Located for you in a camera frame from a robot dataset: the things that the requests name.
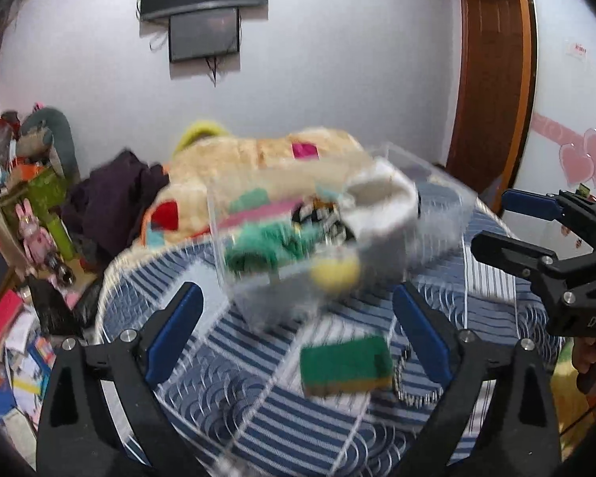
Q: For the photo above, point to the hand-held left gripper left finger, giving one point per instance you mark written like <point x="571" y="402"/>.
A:
<point x="173" y="330"/>

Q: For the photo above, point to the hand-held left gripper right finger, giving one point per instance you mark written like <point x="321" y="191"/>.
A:
<point x="423" y="334"/>

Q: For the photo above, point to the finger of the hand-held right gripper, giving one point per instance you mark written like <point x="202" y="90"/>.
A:
<point x="506" y="254"/>
<point x="526" y="205"/>

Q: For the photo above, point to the yellow blanket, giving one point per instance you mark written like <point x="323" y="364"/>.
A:
<point x="568" y="407"/>

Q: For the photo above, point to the pink bunny toy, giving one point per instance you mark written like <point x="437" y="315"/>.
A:
<point x="35" y="238"/>

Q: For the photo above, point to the pink cloth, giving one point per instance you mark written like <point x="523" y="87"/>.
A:
<point x="258" y="211"/>

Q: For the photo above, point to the green fluffy cloth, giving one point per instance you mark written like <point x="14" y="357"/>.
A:
<point x="258" y="251"/>

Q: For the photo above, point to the green box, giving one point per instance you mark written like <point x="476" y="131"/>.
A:
<point x="35" y="189"/>

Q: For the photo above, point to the brown wooden door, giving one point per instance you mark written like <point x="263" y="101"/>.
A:
<point x="491" y="69"/>

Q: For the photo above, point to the yellow green plush item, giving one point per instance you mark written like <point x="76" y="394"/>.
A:
<point x="198" y="131"/>

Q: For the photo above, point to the green yellow sponge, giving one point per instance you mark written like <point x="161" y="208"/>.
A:
<point x="345" y="365"/>

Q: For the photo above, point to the yellow foam ball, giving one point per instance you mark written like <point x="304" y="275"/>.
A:
<point x="333" y="272"/>

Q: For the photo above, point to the pile of books and papers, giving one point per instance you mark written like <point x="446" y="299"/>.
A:
<point x="15" y="357"/>

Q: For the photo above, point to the green bottle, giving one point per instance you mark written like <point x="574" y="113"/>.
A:
<point x="62" y="236"/>

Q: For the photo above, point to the beige plush blanket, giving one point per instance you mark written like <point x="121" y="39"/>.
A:
<point x="228" y="169"/>

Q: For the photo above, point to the black bag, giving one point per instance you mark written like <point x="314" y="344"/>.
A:
<point x="59" y="308"/>

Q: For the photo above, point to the pink heart wall stickers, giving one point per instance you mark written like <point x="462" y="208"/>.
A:
<point x="583" y="156"/>

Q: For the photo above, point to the person's right hand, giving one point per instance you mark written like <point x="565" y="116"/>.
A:
<point x="583" y="357"/>

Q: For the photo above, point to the dark purple clothing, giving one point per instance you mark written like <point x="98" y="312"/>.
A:
<point x="114" y="198"/>

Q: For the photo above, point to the small black wall monitor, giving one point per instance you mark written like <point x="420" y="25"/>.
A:
<point x="203" y="35"/>

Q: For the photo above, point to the white wall label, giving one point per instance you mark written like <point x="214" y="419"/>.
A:
<point x="576" y="49"/>

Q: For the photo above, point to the grey plush toy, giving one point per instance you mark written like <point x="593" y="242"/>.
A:
<point x="54" y="134"/>

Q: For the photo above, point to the black white patterned cloth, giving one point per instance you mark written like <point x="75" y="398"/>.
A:
<point x="323" y="221"/>

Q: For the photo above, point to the clear plastic storage box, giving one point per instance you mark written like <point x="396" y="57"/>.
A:
<point x="427" y="218"/>

